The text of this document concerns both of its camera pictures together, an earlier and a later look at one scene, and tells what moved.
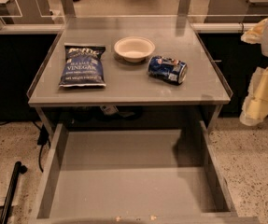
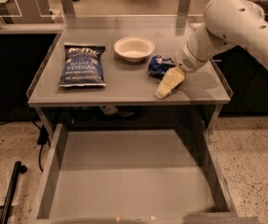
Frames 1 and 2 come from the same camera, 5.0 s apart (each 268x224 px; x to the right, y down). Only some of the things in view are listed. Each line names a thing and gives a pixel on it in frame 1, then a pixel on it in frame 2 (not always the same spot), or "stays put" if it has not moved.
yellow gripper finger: x=265 y=91 to x=170 y=80
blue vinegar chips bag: x=82 y=65 stays put
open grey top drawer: x=134 y=176 stays put
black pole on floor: x=19 y=168 stays put
